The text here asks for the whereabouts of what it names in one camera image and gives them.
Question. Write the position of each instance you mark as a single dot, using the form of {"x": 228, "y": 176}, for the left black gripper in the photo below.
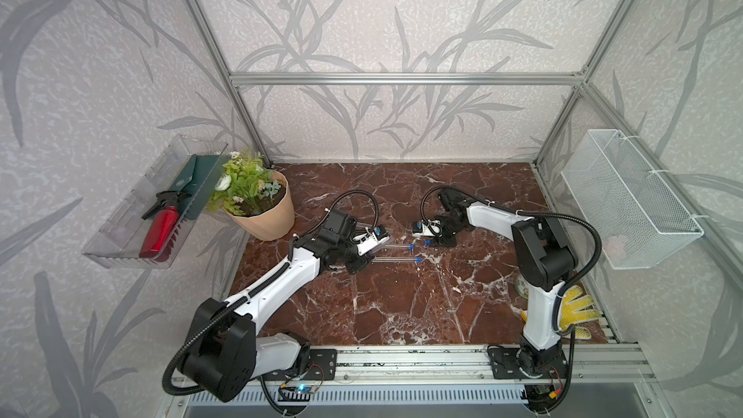
{"x": 362, "y": 261}

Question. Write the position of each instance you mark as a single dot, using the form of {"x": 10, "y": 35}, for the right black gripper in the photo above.
{"x": 445, "y": 242}

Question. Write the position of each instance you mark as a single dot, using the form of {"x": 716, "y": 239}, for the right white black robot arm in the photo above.
{"x": 544, "y": 255}

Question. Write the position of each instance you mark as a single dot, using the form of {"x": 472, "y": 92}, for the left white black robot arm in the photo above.
{"x": 224, "y": 349}

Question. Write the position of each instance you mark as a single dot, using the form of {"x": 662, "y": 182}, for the terracotta pot with green plant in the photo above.
{"x": 255, "y": 197}

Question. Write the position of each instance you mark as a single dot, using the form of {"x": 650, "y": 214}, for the yellow work glove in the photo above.
{"x": 578, "y": 308}

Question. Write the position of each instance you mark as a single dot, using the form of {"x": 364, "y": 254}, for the red spray bottle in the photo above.
{"x": 164, "y": 215}

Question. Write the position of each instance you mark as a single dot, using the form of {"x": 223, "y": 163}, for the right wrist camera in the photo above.
{"x": 428, "y": 229}

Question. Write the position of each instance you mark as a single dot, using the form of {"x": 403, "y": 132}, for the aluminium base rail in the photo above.
{"x": 469, "y": 364}

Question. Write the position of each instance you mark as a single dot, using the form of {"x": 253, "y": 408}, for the white wire mesh basket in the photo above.
{"x": 641, "y": 221}

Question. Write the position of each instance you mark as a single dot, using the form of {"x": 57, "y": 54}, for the clear plastic wall bin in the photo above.
{"x": 117, "y": 242}

